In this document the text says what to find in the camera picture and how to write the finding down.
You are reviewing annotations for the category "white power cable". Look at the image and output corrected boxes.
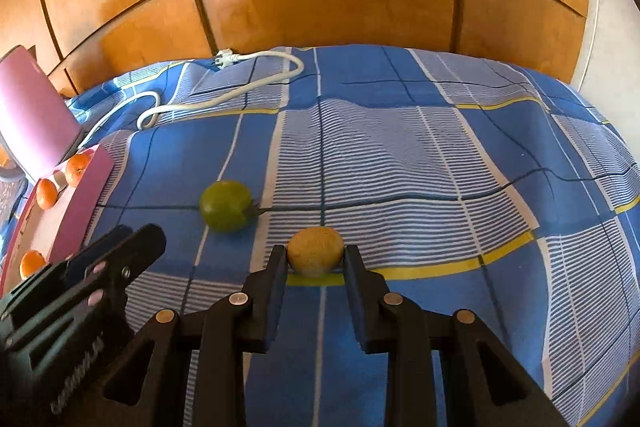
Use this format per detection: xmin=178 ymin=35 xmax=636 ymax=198
xmin=75 ymin=48 xmax=306 ymax=152

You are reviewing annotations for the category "small yellow potato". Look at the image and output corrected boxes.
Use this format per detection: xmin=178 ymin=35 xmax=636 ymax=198
xmin=286 ymin=227 xmax=345 ymax=278

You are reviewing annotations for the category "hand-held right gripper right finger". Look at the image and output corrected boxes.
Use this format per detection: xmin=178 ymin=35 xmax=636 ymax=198
xmin=341 ymin=244 xmax=571 ymax=427

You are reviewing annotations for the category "green tomato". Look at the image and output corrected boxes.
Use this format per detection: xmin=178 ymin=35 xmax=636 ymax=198
xmin=199 ymin=180 xmax=261 ymax=234

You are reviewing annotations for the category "blue plaid blanket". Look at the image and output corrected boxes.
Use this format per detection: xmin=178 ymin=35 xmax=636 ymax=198
xmin=0 ymin=44 xmax=640 ymax=427

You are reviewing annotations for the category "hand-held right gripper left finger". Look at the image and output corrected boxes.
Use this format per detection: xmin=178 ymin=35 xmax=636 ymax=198
xmin=85 ymin=246 xmax=288 ymax=427

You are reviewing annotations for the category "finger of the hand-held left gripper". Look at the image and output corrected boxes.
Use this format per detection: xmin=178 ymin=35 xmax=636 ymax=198
xmin=65 ymin=223 xmax=167 ymax=308

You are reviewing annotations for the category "orange mandarin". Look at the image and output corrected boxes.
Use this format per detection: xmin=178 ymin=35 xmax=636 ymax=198
xmin=36 ymin=178 xmax=59 ymax=209
xmin=19 ymin=250 xmax=47 ymax=280
xmin=65 ymin=153 xmax=92 ymax=188

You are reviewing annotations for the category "pink storage box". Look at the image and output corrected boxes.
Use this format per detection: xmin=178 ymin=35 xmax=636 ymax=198
xmin=0 ymin=45 xmax=115 ymax=295

